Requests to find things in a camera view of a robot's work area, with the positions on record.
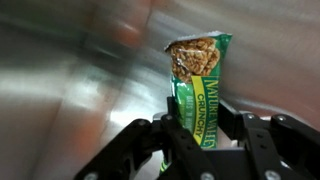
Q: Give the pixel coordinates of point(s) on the green granola bar packet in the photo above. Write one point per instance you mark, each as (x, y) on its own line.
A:
(200, 83)

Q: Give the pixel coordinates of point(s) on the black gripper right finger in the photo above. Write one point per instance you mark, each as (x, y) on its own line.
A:
(266, 140)

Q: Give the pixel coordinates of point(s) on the stainless steel sink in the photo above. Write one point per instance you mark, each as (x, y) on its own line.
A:
(66, 83)

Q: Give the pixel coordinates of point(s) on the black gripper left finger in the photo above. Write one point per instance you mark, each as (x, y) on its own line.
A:
(156, 150)

